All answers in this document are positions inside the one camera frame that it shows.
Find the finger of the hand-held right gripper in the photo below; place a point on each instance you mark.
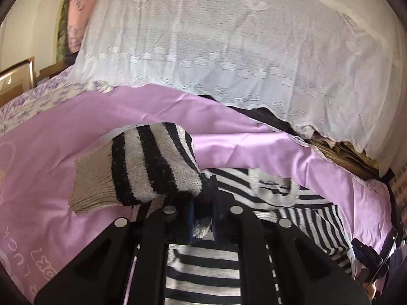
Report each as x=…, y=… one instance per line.
x=362, y=251

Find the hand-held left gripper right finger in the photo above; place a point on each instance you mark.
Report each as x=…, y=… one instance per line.
x=217, y=228

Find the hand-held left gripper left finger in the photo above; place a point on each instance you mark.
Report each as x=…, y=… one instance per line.
x=190, y=225

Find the black and white striped sweater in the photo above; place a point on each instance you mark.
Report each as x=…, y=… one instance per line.
x=149, y=162

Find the brown woven mat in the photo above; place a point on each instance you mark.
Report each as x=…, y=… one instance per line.
x=346, y=154

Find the dark cloth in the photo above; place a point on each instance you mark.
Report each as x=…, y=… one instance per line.
x=254, y=114

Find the pink bedsheet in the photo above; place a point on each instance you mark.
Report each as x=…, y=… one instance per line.
x=63, y=139

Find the white lace cover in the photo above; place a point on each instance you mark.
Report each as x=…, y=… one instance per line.
x=206, y=38

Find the purple floral sheet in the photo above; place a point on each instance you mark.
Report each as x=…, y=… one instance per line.
x=35, y=98

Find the pink floral cloth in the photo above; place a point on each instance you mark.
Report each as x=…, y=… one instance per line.
x=81, y=9

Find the wooden picture frame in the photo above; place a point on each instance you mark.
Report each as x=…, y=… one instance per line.
x=16, y=79

